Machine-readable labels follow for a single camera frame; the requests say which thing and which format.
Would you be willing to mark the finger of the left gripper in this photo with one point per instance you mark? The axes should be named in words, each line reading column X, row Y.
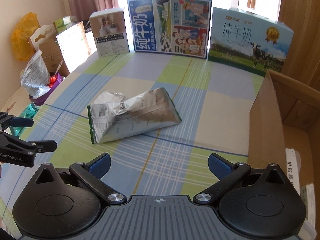
column 7, row 120
column 37, row 146

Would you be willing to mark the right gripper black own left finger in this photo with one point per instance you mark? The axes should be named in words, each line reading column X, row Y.
column 64, row 202

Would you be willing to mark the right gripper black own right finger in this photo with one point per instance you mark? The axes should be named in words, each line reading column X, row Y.
column 253, row 202

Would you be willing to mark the white long medicine box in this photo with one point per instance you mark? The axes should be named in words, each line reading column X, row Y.
column 292, row 169

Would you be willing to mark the clear printed plastic bag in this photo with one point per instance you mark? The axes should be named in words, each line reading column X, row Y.
column 35, row 77

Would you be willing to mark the red lollipop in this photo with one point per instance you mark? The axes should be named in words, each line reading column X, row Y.
column 53, row 78

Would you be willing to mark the green white flat box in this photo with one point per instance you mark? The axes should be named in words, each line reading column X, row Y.
column 307, row 194

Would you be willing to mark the silver foil bag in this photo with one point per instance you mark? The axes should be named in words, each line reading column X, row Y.
column 112, row 117

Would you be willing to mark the brown cardboard box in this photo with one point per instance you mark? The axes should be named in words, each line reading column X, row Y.
column 285, row 114

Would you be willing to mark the white board panel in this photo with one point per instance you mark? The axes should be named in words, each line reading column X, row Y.
column 74, row 46

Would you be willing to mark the yellow plastic bag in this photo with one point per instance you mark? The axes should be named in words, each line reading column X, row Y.
column 23, row 30

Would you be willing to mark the checkered tablecloth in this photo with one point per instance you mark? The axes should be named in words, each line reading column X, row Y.
column 213, row 101

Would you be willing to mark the white humidifier product box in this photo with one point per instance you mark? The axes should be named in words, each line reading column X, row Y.
column 109, row 32

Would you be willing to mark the green pasture milk carton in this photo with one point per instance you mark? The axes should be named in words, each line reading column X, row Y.
column 248, row 41

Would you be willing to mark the blue cartoon milk carton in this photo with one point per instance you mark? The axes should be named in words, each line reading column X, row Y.
column 178, row 27

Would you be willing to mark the brown curtain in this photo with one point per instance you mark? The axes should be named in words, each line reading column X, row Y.
column 302, row 62

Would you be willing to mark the brown box with white handle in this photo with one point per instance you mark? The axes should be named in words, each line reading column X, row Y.
column 44, row 39

